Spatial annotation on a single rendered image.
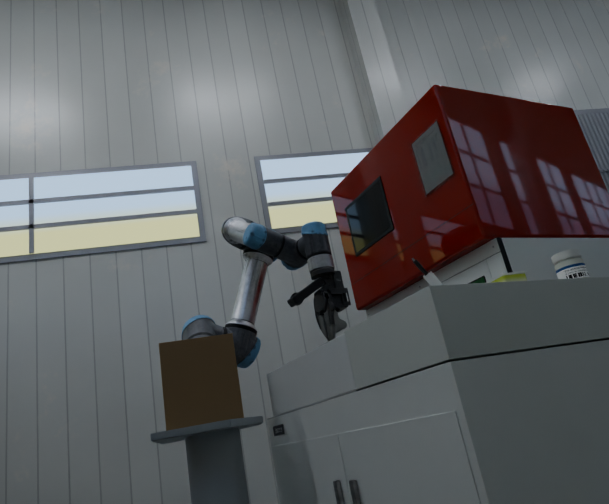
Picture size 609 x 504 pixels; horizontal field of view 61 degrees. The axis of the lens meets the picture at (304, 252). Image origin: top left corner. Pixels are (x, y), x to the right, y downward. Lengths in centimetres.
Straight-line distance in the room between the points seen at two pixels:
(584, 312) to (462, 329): 37
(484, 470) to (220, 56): 493
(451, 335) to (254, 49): 481
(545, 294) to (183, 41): 482
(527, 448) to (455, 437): 14
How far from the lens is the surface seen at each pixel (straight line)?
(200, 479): 160
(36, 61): 563
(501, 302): 116
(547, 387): 118
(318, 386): 147
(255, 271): 191
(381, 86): 533
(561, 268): 149
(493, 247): 178
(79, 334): 435
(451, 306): 106
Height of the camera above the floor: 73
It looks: 20 degrees up
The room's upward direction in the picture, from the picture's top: 11 degrees counter-clockwise
